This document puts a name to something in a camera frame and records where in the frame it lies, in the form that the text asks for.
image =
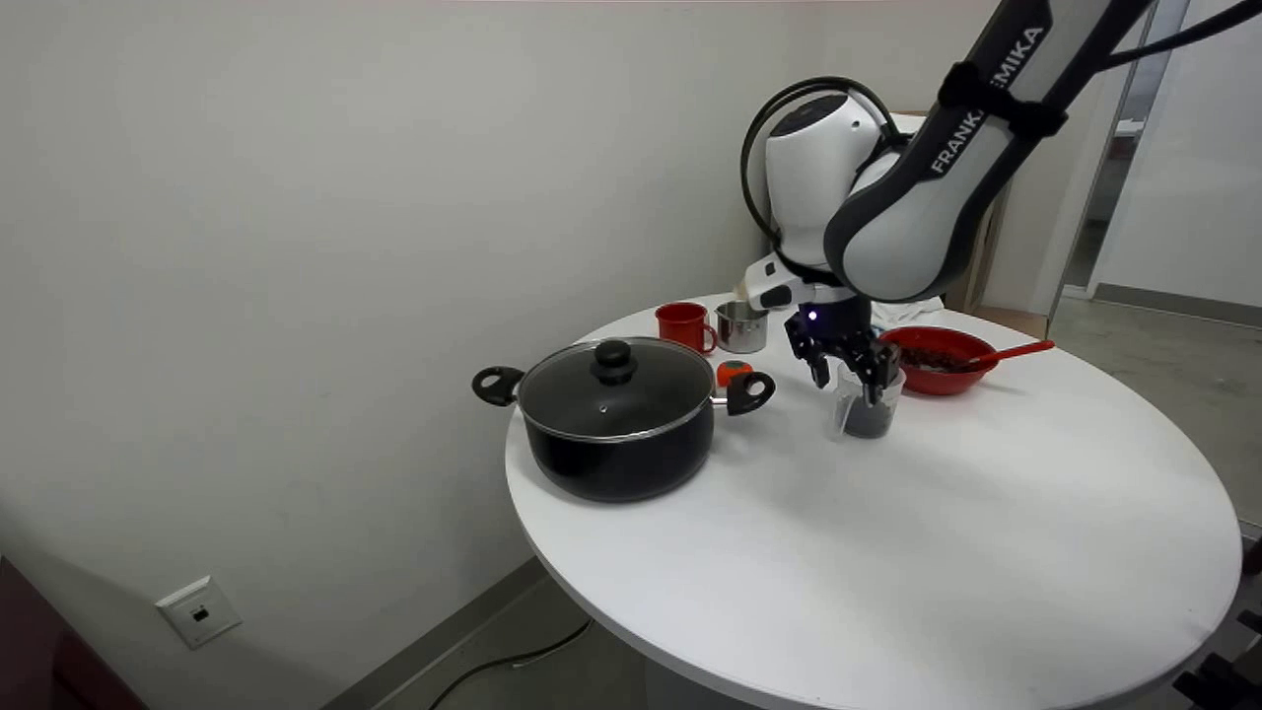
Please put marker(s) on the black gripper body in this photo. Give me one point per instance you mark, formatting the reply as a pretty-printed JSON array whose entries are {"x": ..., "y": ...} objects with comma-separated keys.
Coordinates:
[{"x": 831, "y": 327}]

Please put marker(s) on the clear plastic measuring jug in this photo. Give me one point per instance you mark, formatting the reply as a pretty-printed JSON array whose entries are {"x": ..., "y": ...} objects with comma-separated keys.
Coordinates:
[{"x": 867, "y": 407}]

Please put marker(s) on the dark beans heap in bowl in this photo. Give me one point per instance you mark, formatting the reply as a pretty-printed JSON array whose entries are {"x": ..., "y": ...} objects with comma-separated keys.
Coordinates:
[{"x": 932, "y": 358}]

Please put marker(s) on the red plastic bowl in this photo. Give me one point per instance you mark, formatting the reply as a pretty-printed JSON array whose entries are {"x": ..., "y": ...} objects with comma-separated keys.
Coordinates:
[{"x": 936, "y": 378}]

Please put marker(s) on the white cloth with blue stripes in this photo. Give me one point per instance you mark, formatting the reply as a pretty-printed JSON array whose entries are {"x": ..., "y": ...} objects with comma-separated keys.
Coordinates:
[{"x": 912, "y": 315}]

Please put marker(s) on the toy tomato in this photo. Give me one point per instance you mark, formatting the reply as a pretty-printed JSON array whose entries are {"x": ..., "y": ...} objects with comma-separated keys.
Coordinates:
[{"x": 733, "y": 378}]

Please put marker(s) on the stainless steel cup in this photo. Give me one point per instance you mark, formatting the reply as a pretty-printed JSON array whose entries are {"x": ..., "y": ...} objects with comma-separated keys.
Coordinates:
[{"x": 739, "y": 331}]

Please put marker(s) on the red metal mug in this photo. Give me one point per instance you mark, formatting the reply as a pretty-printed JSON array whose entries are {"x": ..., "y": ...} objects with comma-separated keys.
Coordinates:
[{"x": 679, "y": 331}]

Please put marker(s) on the orange-red plastic spoon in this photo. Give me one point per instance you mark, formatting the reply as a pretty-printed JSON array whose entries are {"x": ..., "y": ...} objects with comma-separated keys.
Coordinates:
[{"x": 1020, "y": 352}]

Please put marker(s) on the glass pot lid black knob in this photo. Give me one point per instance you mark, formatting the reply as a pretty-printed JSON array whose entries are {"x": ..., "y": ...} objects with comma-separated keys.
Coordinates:
[{"x": 615, "y": 388}]

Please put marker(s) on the black cooking pot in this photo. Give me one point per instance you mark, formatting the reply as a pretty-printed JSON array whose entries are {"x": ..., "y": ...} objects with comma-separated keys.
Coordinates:
[{"x": 615, "y": 449}]

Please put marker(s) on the black equipment base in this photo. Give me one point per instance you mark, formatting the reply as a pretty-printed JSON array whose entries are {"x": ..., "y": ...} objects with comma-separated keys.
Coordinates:
[{"x": 1224, "y": 657}]

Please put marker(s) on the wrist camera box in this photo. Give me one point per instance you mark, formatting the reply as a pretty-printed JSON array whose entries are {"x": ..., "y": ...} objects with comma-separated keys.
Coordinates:
[{"x": 768, "y": 287}]

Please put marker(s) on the white wall outlet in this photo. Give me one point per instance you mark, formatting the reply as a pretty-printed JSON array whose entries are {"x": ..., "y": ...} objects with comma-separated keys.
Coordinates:
[{"x": 197, "y": 612}]

